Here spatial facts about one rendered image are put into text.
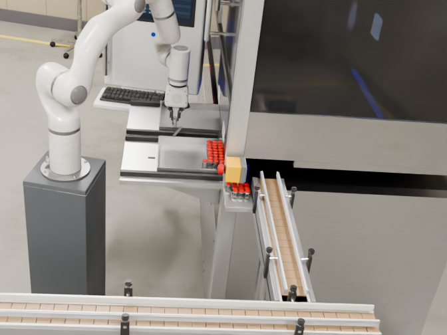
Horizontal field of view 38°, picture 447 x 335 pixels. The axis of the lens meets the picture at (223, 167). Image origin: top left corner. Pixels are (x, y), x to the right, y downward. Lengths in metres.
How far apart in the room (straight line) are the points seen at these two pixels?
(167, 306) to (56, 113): 0.92
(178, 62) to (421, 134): 1.02
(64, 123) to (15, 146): 2.10
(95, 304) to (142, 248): 1.70
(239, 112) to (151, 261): 1.37
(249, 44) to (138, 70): 1.24
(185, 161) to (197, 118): 0.40
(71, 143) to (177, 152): 0.46
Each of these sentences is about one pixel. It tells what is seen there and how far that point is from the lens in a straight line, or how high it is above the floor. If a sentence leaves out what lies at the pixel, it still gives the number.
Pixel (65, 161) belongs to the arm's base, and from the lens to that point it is 2.52.
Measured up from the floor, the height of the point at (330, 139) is 1.11.
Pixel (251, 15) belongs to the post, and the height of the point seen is 1.57.
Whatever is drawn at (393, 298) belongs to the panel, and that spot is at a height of 0.33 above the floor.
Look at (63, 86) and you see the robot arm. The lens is 2.34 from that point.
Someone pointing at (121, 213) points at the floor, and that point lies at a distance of 3.83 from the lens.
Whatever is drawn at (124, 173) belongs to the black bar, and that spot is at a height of 0.89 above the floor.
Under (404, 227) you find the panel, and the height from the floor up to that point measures 0.72.
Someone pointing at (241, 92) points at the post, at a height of 1.28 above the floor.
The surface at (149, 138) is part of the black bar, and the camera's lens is 2.76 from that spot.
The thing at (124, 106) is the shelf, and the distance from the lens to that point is 3.23.
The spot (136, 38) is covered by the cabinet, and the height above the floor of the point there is 1.08.
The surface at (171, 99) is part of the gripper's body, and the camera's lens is 2.81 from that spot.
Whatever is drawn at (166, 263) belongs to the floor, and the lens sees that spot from 3.48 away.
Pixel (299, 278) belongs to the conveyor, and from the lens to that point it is 2.05.
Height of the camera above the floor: 2.23
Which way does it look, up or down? 31 degrees down
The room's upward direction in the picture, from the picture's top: 6 degrees clockwise
